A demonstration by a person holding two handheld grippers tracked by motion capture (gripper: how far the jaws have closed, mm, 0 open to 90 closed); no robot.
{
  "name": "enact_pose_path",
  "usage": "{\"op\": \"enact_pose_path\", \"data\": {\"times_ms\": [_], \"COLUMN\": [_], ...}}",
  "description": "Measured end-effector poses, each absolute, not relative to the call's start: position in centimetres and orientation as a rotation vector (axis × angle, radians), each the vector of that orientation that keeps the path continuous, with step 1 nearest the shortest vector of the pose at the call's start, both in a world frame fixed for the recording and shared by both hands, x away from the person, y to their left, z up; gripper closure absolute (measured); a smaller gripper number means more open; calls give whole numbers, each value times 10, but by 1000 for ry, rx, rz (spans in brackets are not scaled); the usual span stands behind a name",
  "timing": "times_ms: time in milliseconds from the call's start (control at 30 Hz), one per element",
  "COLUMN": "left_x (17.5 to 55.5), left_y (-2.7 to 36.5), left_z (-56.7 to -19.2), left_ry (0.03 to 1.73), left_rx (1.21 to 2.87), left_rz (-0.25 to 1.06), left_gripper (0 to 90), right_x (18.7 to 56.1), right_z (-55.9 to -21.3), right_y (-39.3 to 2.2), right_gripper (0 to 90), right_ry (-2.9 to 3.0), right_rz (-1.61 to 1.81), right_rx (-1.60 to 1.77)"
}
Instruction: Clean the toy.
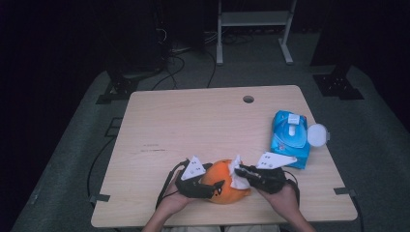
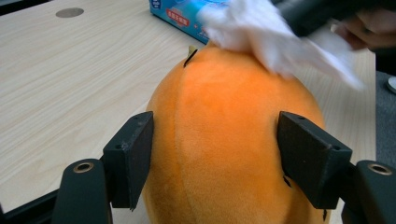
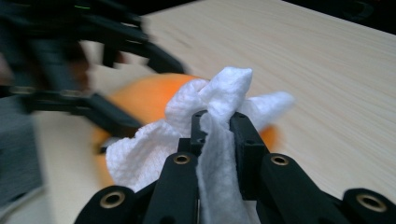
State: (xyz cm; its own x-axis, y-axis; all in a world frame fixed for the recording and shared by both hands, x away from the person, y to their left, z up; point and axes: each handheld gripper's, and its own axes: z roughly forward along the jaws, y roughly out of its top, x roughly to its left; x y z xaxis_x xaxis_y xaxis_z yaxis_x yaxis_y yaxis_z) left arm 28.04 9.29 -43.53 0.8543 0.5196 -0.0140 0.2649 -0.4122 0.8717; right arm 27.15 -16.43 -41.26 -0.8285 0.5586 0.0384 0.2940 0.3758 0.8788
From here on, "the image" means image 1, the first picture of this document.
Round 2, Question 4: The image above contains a blue wet wipe pack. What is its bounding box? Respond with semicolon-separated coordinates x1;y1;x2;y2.
270;109;332;170

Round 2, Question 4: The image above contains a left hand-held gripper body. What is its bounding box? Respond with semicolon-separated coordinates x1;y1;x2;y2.
174;156;217;200

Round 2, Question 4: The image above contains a grey tape strip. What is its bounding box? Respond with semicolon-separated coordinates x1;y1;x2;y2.
89;192;111;204
333;187;359;198

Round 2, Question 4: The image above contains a person's right hand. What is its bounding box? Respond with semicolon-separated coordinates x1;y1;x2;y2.
256;183;302;223

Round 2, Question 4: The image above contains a clear plastic bag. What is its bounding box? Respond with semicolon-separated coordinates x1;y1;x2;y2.
227;155;251;190

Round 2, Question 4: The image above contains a black floor cable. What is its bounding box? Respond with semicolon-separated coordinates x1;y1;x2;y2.
350;192;366;232
205;47;218;89
151;54;187;92
86;136;116;207

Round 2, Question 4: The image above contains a black cable tangle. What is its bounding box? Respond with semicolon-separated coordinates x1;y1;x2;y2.
204;29;256;46

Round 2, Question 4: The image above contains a black stand with base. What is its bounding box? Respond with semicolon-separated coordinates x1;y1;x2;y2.
96;61;140;105
310;47;366;102

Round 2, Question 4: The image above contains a white metal stand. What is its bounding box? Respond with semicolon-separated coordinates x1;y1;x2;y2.
216;0;298;67

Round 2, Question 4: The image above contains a right hand-held gripper black cable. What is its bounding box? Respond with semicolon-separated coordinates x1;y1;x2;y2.
283;169;302;207

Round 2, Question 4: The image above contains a hand-held gripper black cable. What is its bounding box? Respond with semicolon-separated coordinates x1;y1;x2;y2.
155;159;191;210
283;169;302;207

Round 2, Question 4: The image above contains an orange pumpkin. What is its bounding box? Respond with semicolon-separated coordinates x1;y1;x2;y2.
200;159;252;205

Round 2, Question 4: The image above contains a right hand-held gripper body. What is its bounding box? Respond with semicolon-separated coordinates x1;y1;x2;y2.
249;152;298;195

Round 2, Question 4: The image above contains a left hand-held gripper black cable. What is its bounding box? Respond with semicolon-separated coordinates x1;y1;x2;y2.
155;159;191;210

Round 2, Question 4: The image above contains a person's left hand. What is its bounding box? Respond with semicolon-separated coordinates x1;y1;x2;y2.
159;172;197;217

